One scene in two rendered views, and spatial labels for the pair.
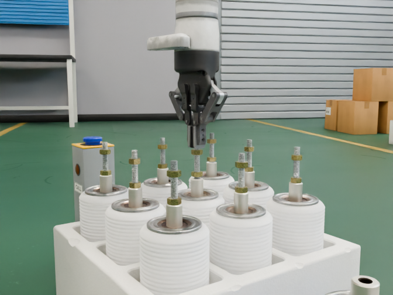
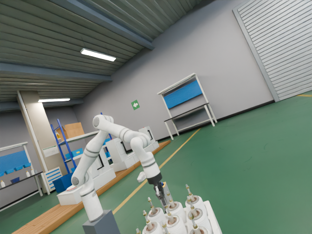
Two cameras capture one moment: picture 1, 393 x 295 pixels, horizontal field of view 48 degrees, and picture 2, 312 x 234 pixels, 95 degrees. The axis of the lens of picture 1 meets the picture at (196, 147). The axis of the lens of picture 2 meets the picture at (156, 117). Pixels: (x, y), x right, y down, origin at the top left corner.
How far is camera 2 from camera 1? 0.71 m
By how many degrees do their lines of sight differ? 44
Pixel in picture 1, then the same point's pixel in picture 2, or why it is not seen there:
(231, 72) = (277, 79)
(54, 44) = (200, 100)
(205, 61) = (151, 181)
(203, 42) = (148, 175)
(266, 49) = (294, 60)
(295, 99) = not seen: outside the picture
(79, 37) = (207, 94)
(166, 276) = not seen: outside the picture
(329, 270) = not seen: outside the picture
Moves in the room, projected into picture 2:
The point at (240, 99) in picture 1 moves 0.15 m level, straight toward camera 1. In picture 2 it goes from (288, 88) to (287, 89)
